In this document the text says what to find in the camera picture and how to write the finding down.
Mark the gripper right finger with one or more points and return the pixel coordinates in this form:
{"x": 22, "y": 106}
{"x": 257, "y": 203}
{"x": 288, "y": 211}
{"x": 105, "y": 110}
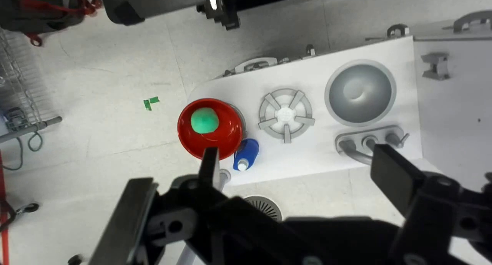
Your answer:
{"x": 434, "y": 203}

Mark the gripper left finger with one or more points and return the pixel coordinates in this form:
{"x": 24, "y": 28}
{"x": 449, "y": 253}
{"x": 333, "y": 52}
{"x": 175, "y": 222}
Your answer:
{"x": 132, "y": 219}

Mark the blue bottle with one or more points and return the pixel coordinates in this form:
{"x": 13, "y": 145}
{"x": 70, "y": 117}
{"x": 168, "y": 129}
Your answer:
{"x": 248, "y": 153}

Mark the white toy kitchen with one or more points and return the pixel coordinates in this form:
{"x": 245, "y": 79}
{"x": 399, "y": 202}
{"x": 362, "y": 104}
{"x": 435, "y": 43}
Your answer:
{"x": 442, "y": 115}

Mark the grey toy tap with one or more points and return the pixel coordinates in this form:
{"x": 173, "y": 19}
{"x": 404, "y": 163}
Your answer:
{"x": 365, "y": 140}

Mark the green tape pieces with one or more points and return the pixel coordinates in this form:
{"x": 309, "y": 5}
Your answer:
{"x": 150, "y": 102}

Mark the green ball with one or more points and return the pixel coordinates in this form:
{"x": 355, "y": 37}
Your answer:
{"x": 205, "y": 120}

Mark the red bowl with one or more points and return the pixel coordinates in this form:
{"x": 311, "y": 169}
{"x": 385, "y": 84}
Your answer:
{"x": 226, "y": 136}

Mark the round floor drain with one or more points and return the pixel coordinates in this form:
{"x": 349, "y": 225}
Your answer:
{"x": 265, "y": 206}

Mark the grey toy sink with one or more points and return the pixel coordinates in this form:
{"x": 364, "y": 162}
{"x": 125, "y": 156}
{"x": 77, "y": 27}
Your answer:
{"x": 360, "y": 92}

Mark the grey toy burner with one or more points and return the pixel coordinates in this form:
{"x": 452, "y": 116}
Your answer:
{"x": 286, "y": 115}

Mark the black and red backpack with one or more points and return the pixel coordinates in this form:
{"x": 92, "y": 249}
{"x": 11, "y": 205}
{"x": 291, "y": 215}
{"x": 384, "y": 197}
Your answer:
{"x": 42, "y": 7}

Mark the camera on mount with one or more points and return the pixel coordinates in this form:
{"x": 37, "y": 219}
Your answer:
{"x": 219, "y": 7}

